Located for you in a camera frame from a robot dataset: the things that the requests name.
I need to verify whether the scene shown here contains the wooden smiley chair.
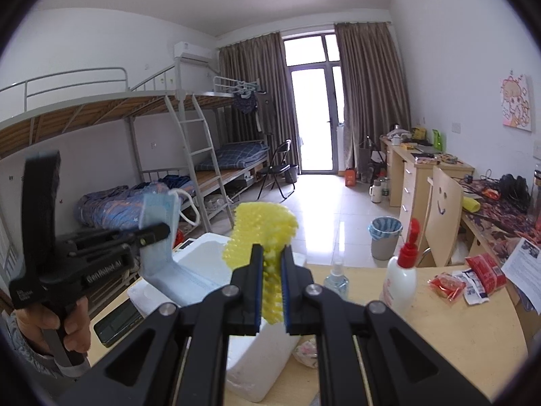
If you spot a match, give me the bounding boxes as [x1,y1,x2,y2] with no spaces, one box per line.
[417,168,463,267]

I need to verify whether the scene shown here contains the anime wall picture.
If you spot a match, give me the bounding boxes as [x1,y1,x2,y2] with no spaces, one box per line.
[500,72,532,132]

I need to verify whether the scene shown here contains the light blue face mask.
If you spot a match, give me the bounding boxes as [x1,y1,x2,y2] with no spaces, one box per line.
[139,191,217,306]

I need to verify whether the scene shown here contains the person's left hand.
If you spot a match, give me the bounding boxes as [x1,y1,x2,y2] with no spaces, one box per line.
[15,297,91,354]

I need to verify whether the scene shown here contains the red snack packet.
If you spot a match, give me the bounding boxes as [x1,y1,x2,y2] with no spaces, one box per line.
[428,272,466,302]

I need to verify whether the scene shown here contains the black folding chair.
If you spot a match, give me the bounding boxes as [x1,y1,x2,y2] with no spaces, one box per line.
[257,138,295,201]

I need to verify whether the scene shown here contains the left brown curtain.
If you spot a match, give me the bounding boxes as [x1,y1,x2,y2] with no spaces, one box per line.
[218,32,300,165]

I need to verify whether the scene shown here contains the folded dark blue blanket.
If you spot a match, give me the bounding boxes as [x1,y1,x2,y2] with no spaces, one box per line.
[194,141,269,172]

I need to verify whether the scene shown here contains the blue quilt bundle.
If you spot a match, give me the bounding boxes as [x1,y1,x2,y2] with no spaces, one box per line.
[74,175,195,230]

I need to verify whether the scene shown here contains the green bag on desk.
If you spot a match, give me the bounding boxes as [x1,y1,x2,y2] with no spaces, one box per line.
[432,128,444,152]

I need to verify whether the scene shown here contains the light wooden desk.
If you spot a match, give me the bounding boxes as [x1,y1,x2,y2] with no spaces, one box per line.
[380,137,475,227]

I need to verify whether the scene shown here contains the yellow bumpy sponge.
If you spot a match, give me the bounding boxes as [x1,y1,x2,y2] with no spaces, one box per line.
[222,202,299,324]

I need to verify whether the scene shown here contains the black smartphone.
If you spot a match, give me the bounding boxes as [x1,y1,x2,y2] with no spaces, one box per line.
[94,300,143,348]

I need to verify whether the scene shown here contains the black headphones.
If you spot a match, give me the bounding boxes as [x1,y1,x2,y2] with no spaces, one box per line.
[499,173,530,213]

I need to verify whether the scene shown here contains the white thermos jug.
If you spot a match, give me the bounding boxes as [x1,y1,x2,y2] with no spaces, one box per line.
[369,179,382,203]

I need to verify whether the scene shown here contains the brown curtain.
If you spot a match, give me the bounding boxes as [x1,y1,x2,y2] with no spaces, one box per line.
[218,32,300,165]
[335,22,412,172]

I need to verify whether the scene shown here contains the white lotion pump bottle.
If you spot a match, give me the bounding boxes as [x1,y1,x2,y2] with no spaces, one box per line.
[380,218,421,317]

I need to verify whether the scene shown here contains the metal bunk bed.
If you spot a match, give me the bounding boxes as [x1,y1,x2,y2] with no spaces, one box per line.
[0,60,272,306]

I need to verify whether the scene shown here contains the large red snack pack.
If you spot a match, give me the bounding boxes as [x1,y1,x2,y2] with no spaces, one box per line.
[466,253,506,295]

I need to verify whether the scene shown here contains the orange bag on floor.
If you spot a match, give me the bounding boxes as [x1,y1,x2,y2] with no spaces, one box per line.
[344,168,357,187]

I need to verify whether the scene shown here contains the floral pink cloth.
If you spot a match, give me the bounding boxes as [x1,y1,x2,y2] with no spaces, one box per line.
[292,336,318,368]

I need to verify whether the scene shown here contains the clear blue spray bottle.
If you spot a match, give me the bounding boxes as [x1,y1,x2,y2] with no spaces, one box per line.
[324,255,349,301]

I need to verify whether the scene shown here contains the white air conditioner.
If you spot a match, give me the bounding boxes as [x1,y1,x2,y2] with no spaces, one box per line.
[173,41,215,66]

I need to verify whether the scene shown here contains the printed white paper sheet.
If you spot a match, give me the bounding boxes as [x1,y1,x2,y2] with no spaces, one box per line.
[502,238,540,292]

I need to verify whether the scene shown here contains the right brown curtain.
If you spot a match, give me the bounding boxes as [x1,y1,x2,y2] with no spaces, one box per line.
[335,22,412,172]

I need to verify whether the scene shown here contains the white printed sachet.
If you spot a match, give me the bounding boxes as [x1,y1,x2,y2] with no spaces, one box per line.
[452,269,490,306]

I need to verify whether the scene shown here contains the glass balcony door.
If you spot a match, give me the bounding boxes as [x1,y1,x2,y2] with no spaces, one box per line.
[283,31,344,174]

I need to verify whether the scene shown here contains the white styrofoam box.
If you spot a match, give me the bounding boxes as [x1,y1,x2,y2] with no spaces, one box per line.
[127,233,298,402]

